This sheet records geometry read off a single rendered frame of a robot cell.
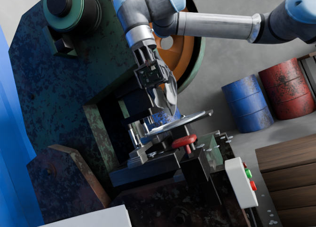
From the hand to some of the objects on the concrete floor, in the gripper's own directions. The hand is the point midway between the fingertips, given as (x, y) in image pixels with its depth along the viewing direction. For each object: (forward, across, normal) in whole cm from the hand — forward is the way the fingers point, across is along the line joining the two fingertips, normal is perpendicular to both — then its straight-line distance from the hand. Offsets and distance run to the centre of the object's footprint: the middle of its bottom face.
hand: (171, 111), depth 57 cm
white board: (+85, -57, -1) cm, 102 cm away
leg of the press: (+85, -36, +6) cm, 93 cm away
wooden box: (+84, +37, +81) cm, 123 cm away
